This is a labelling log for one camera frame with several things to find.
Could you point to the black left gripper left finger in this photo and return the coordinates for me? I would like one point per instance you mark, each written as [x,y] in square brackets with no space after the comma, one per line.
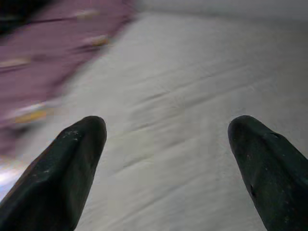
[55,183]

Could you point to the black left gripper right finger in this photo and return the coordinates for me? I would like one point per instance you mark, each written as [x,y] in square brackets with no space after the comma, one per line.
[276,183]

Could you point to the purple cartoon print blanket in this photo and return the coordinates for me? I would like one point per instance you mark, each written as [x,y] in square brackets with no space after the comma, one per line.
[48,60]

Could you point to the white quilted mattress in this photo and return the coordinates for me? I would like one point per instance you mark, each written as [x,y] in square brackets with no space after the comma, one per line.
[180,96]

